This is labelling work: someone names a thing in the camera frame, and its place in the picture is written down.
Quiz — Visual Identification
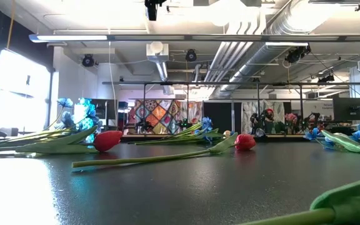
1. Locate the blue artificial flower spray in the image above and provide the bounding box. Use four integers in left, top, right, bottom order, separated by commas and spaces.
302, 96, 360, 157
0, 97, 101, 148
127, 116, 231, 146

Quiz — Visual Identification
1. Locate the red artificial tulip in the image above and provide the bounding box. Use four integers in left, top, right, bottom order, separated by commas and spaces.
71, 132, 257, 169
0, 126, 124, 159

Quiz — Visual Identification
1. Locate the colourful patchwork tapestry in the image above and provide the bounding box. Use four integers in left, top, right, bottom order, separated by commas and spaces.
132, 99, 204, 135

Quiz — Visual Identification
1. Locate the black divider panel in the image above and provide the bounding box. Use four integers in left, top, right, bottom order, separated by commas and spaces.
202, 101, 243, 134

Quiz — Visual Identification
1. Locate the black ceiling spotlight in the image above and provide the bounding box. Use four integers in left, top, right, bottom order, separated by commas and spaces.
284, 43, 312, 64
81, 53, 96, 68
184, 48, 198, 63

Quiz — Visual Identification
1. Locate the white ceiling vent unit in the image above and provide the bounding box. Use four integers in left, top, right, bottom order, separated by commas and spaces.
146, 41, 175, 94

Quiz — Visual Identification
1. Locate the black computer monitor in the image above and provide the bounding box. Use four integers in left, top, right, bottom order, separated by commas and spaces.
89, 98, 119, 128
332, 97, 360, 123

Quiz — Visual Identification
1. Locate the person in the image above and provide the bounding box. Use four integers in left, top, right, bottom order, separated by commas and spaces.
262, 107, 286, 135

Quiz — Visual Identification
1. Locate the white floral cloth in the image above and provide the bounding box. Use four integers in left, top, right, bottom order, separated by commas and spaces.
242, 100, 292, 134

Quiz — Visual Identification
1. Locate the pink flower bunch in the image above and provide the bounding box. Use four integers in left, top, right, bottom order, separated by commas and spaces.
284, 112, 299, 134

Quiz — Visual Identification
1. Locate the bright window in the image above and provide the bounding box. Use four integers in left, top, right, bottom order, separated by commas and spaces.
0, 48, 54, 137

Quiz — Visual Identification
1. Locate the green leaf foreground stem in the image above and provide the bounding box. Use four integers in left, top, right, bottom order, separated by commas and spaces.
236, 161, 360, 225

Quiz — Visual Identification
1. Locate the black metal rack frame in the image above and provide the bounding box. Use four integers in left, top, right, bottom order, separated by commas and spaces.
101, 80, 360, 135

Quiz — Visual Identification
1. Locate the horizontal frame bar with light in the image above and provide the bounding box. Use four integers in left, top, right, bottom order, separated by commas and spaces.
28, 33, 360, 44

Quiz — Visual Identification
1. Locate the white hanging cable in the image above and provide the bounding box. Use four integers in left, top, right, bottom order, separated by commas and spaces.
107, 29, 119, 128

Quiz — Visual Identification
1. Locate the black overhead camera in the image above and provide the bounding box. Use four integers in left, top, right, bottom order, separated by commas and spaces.
144, 0, 167, 22

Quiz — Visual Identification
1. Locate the yellow hanging cable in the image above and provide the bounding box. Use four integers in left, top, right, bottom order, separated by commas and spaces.
6, 0, 16, 50

